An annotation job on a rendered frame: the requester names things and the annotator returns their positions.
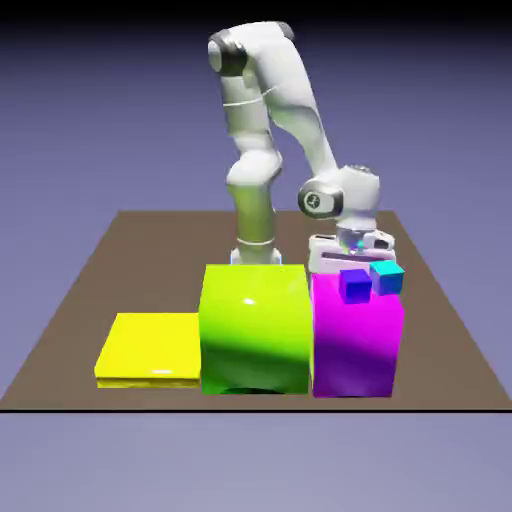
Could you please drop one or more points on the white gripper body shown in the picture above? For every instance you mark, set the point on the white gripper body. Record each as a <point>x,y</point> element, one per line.
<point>332,260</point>

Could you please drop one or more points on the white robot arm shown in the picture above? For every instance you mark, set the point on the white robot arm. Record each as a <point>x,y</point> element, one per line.
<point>280,88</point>

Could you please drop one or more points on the small blue cube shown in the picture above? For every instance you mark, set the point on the small blue cube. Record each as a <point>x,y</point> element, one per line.
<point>355,286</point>

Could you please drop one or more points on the small cyan cube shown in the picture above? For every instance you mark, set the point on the small cyan cube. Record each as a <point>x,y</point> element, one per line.
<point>387,278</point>

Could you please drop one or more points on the large magenta box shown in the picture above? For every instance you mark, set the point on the large magenta box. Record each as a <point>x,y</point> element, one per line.
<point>356,344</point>

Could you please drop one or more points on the large lime green box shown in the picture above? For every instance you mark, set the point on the large lime green box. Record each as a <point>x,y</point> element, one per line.
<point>255,328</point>

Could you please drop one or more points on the large flat yellow box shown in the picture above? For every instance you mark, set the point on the large flat yellow box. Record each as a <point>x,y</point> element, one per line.
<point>150,346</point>

